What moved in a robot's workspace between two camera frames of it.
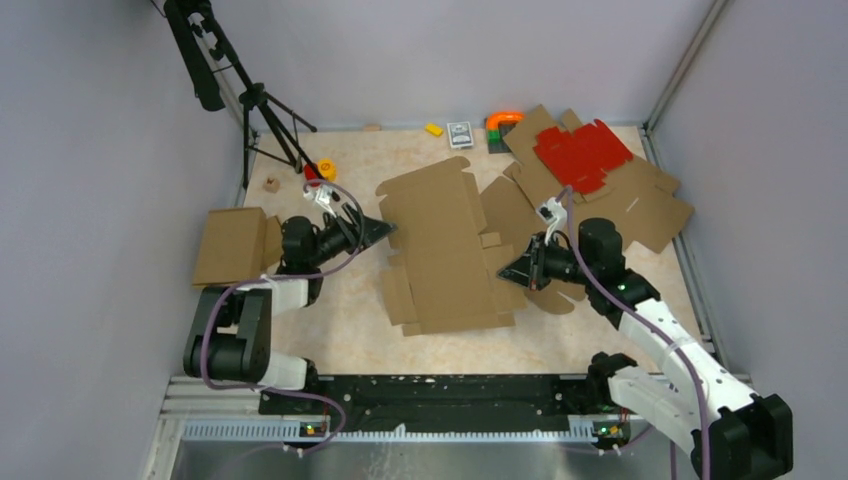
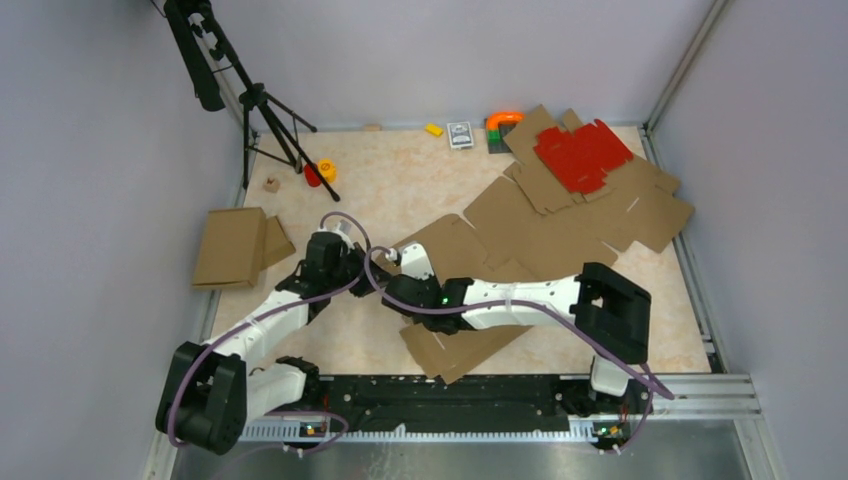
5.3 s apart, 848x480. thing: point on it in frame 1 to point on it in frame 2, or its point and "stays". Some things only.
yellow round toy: x=327 y=169 stays
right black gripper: x=523 y=270 to x=426 y=279
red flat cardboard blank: x=579 y=158 stays
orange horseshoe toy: x=495 y=119 stays
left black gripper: x=349 y=229 to x=355 y=252
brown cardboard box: x=442 y=273 to x=456 y=253
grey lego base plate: x=499 y=147 stays
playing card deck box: x=460 y=135 stays
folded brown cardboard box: x=237 y=245 stays
